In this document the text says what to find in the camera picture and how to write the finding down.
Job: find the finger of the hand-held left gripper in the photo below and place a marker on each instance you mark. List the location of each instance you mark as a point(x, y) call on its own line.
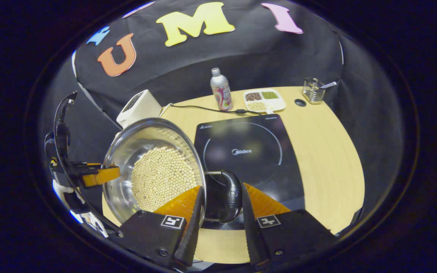
point(102, 176)
point(87, 164)

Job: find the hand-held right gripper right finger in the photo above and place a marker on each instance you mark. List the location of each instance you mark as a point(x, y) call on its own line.
point(250, 231)

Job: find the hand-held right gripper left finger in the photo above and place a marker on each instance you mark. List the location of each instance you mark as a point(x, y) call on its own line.
point(194, 235)

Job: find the stainless steel pot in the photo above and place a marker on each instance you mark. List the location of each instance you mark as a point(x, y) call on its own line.
point(127, 151)

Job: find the black induction cooktop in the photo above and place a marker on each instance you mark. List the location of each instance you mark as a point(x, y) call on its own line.
point(249, 151)

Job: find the pile of yellow soybeans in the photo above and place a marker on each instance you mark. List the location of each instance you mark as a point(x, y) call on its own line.
point(161, 178)

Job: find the white toaster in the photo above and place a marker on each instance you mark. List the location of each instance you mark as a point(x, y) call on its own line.
point(139, 108)

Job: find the white divided bean tray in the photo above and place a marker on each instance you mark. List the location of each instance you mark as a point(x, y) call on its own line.
point(264, 101)

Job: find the silver printed drink bottle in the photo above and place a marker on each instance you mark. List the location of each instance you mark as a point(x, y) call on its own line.
point(221, 93)

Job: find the metal mesh utensil holder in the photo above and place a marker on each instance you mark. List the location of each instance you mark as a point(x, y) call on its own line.
point(312, 92)

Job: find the metal spoon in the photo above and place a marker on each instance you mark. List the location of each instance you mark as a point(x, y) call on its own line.
point(328, 85)

